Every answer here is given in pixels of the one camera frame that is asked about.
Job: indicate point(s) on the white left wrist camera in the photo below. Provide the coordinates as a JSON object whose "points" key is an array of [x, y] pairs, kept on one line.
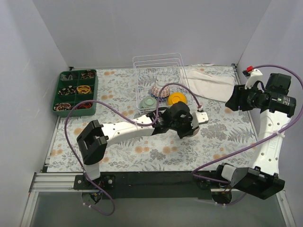
{"points": [[199, 118]]}

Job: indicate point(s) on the white wire dish rack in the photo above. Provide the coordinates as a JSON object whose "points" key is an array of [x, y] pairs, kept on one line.
{"points": [[150, 70]]}

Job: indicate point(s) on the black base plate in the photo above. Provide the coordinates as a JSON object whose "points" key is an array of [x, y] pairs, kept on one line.
{"points": [[167, 184]]}

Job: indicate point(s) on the light green flower bowl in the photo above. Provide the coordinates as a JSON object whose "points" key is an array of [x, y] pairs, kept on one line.
{"points": [[148, 103]]}

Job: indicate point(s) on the green compartment organizer tray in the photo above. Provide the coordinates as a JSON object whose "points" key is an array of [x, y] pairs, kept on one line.
{"points": [[66, 96]]}

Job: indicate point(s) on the aluminium frame rail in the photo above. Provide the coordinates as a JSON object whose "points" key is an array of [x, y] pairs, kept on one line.
{"points": [[147, 199]]}

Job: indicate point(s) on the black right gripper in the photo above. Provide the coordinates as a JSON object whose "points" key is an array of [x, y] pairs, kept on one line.
{"points": [[240, 99]]}

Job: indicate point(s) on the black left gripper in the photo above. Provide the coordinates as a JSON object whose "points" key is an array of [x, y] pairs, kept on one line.
{"points": [[187, 132]]}

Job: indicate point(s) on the floral patterned table mat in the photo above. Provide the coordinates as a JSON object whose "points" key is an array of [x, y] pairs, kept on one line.
{"points": [[225, 132]]}

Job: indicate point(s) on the white folded cloth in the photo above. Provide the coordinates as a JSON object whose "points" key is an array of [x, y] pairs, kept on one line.
{"points": [[218, 88]]}

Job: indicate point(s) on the white bowl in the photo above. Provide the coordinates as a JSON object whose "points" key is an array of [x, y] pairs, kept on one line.
{"points": [[194, 132]]}

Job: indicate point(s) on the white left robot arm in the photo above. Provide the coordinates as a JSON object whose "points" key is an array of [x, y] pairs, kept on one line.
{"points": [[96, 137]]}

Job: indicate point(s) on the yellow bowl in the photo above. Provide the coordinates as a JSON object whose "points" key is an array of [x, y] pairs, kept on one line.
{"points": [[176, 97]]}

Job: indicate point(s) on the orange patterned bowl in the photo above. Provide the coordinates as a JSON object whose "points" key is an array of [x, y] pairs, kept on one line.
{"points": [[155, 91]]}

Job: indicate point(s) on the yellow rubber bands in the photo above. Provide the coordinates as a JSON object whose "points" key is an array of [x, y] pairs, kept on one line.
{"points": [[84, 89]]}

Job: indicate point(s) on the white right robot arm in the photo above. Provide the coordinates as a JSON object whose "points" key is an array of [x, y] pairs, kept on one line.
{"points": [[260, 178]]}

